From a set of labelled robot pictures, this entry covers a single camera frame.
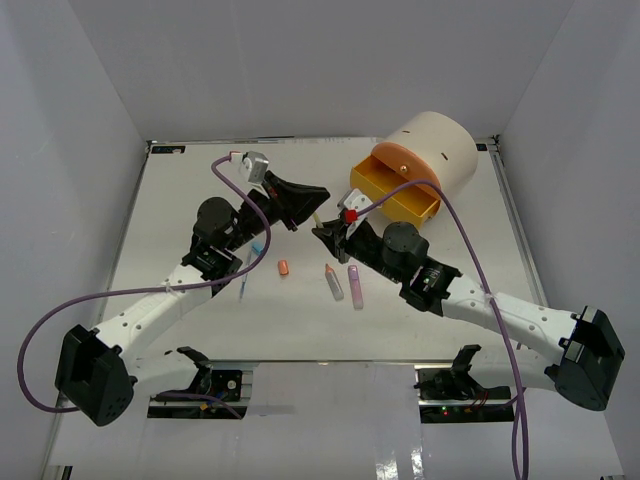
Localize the round three-drawer storage box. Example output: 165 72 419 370
350 111 478 201

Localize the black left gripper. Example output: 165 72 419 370
226 174 332 254

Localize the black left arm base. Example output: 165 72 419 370
147 347 251 420

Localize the pink purple highlighter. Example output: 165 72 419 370
347 265 364 310

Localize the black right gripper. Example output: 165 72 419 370
313 217 405 284

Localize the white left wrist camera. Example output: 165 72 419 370
230 151 269 186

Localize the orange highlighter body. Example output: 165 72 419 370
324 264 344 301

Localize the orange highlighter cap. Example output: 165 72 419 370
277 260 289 276

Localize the thin yellow highlighter pen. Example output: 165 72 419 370
313 212 323 228

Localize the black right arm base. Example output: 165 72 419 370
414 345 515 424

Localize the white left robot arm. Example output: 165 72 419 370
54 172 330 427

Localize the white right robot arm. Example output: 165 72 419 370
312 220 625 411

